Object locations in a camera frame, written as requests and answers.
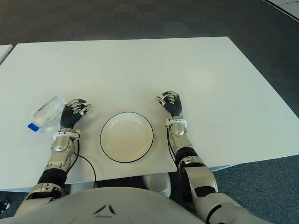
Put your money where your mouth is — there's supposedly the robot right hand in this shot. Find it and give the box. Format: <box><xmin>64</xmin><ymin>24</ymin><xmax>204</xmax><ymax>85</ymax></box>
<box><xmin>156</xmin><ymin>90</ymin><xmax>184</xmax><ymax>117</ymax></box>

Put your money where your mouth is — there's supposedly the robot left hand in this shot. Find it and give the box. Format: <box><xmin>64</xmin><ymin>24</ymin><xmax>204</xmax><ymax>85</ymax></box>
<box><xmin>60</xmin><ymin>98</ymin><xmax>92</xmax><ymax>131</ymax></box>

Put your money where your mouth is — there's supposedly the clear water bottle blue cap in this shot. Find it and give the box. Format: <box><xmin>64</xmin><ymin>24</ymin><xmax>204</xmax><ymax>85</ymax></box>
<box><xmin>26</xmin><ymin>95</ymin><xmax>69</xmax><ymax>133</ymax></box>

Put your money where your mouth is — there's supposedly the white plate black rim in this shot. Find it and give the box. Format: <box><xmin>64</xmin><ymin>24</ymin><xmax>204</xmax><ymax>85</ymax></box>
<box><xmin>100</xmin><ymin>112</ymin><xmax>155</xmax><ymax>163</ymax></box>

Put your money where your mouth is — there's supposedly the white robot leg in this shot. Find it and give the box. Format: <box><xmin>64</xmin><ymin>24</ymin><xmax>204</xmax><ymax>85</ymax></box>
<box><xmin>142</xmin><ymin>174</ymin><xmax>171</xmax><ymax>198</ymax></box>

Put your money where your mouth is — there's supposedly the white neighbouring table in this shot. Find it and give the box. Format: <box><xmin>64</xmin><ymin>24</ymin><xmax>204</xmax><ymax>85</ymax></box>
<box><xmin>0</xmin><ymin>44</ymin><xmax>14</xmax><ymax>65</ymax></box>

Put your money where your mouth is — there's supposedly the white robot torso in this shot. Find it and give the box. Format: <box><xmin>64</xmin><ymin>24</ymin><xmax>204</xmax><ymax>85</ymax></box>
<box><xmin>0</xmin><ymin>186</ymin><xmax>206</xmax><ymax>224</ymax></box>

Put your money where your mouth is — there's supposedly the black wheeled base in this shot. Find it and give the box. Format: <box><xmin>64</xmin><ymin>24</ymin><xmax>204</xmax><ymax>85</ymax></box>
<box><xmin>0</xmin><ymin>198</ymin><xmax>11</xmax><ymax>213</ymax></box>

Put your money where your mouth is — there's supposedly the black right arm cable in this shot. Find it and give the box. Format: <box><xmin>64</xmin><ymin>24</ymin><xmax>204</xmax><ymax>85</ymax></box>
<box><xmin>166</xmin><ymin>126</ymin><xmax>179</xmax><ymax>168</ymax></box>

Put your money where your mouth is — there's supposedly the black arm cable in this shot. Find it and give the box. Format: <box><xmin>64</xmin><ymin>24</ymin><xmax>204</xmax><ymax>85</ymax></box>
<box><xmin>166</xmin><ymin>126</ymin><xmax>179</xmax><ymax>168</ymax></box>
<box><xmin>72</xmin><ymin>137</ymin><xmax>97</xmax><ymax>189</ymax></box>

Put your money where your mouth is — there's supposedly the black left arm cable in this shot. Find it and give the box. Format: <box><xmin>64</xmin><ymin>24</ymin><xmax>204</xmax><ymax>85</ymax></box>
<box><xmin>72</xmin><ymin>137</ymin><xmax>97</xmax><ymax>189</ymax></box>

